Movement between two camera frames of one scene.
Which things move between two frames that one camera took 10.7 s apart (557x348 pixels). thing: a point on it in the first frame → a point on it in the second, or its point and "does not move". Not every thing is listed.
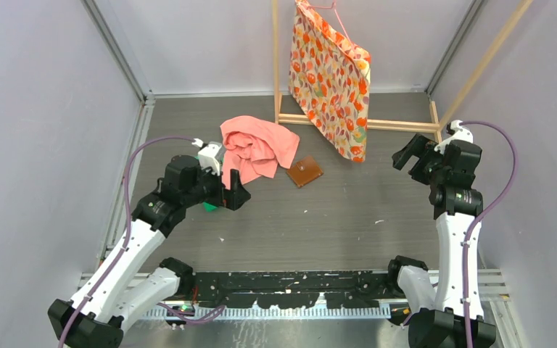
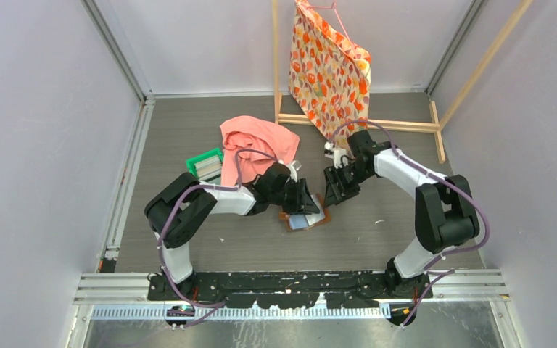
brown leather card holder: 305,171 → 299,222
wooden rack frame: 436,121 does not move
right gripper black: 423,148 → 336,194
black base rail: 352,290 does not move
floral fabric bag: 328,77 does not move
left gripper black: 232,198 → 302,200
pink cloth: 254,148 does not move
